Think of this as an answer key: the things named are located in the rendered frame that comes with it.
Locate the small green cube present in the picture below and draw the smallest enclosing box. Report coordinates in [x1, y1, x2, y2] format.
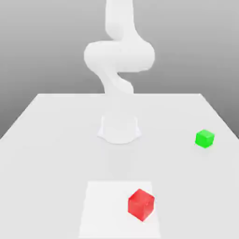
[194, 129, 215, 149]

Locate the small red cube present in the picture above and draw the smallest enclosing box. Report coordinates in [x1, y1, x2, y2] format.
[127, 188, 155, 222]

